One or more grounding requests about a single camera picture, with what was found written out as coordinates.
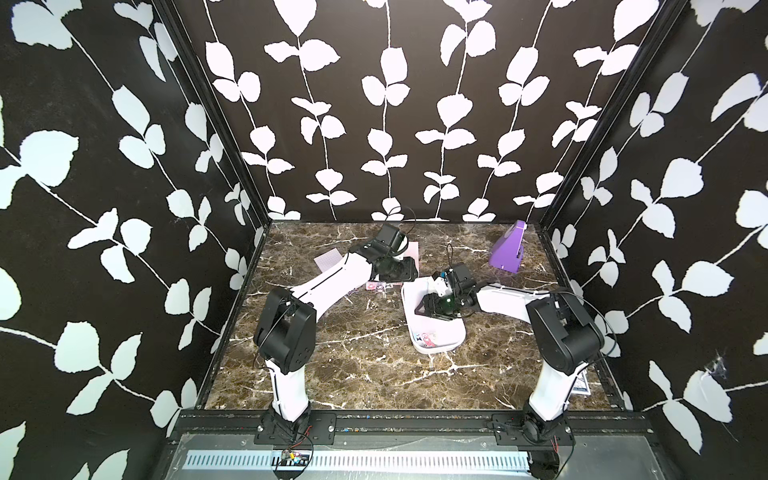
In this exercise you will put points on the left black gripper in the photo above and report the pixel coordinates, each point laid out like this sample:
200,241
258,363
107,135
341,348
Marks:
408,274

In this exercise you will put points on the small circuit board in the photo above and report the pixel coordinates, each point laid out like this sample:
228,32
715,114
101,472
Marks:
294,459

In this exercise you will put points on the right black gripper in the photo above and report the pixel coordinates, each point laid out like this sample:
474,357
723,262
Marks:
432,307

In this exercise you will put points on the blue playing card box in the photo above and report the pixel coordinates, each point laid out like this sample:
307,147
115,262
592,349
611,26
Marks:
581,384

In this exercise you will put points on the white plastic storage box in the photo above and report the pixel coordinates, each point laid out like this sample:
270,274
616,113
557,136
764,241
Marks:
429,335

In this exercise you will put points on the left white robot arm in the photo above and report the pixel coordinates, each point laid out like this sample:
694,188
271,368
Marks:
287,328

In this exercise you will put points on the purple sticker sheet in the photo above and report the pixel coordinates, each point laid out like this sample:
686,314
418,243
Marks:
328,260

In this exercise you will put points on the purple plastic stand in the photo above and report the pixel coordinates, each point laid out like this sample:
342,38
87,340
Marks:
508,251

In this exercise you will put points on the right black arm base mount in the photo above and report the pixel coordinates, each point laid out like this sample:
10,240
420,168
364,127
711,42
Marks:
526,430

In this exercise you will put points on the white perforated cable duct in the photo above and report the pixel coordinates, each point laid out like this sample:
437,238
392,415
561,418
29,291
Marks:
450,462

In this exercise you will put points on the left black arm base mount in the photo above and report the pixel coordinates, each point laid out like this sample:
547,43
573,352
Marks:
310,428

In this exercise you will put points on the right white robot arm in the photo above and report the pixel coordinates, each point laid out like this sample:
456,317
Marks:
566,335

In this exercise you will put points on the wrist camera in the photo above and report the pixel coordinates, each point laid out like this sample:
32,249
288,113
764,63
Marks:
390,240
456,280

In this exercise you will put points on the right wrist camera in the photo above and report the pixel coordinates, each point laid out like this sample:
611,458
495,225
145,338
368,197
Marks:
456,280

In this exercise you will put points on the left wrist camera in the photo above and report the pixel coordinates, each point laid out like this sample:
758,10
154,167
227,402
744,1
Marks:
390,240

